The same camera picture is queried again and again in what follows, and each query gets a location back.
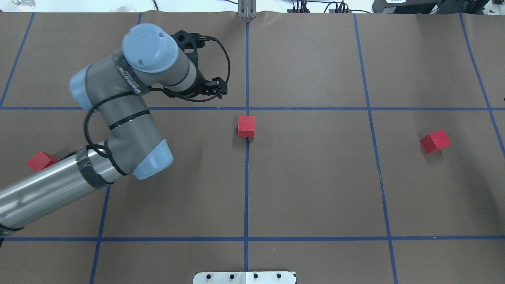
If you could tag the red cube block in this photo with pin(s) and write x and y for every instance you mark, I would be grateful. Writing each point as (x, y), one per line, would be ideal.
(246, 126)
(40, 161)

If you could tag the red cube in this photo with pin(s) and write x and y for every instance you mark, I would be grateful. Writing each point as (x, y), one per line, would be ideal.
(435, 141)

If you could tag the aluminium frame post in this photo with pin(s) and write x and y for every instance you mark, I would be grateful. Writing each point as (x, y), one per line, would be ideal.
(247, 9)

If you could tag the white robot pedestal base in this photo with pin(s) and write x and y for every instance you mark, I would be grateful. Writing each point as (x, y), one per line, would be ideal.
(246, 277)

